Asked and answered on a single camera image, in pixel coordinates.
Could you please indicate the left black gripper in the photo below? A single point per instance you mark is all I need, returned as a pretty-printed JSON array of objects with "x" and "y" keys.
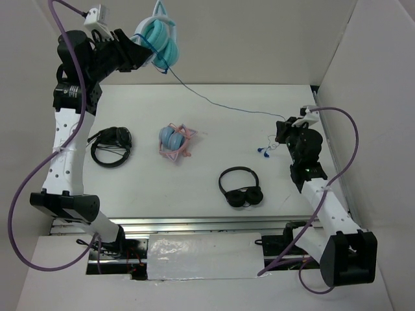
[{"x": 132, "y": 55}]

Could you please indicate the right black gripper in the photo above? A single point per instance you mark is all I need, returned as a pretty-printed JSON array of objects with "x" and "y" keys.
[{"x": 287, "y": 127}]

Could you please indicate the teal cat ear headphones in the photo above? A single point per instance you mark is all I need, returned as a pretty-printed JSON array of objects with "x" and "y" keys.
[{"x": 158, "y": 33}]

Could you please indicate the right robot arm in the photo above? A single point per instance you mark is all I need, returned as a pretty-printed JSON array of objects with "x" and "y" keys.
[{"x": 345, "y": 253}]

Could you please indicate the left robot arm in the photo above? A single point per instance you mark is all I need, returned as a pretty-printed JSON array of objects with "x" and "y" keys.
[{"x": 85, "y": 63}]

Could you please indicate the small black headphones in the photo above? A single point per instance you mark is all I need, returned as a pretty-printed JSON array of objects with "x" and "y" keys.
[{"x": 237, "y": 198}]

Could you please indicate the pink blue cat headphones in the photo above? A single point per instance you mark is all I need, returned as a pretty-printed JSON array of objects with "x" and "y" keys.
[{"x": 174, "y": 141}]

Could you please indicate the white taped cover plate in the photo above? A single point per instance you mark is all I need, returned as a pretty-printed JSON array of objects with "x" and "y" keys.
[{"x": 204, "y": 256}]

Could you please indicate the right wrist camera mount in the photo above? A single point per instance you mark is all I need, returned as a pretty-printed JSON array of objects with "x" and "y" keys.
[{"x": 308, "y": 115}]

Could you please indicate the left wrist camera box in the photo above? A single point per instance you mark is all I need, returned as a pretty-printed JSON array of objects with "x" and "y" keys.
[{"x": 96, "y": 20}]

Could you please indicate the large black wired headphones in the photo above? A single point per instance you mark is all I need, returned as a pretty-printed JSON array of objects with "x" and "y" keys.
[{"x": 109, "y": 139}]

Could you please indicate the aluminium rail frame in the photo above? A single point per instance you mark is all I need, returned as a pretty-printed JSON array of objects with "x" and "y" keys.
[{"x": 151, "y": 194}]

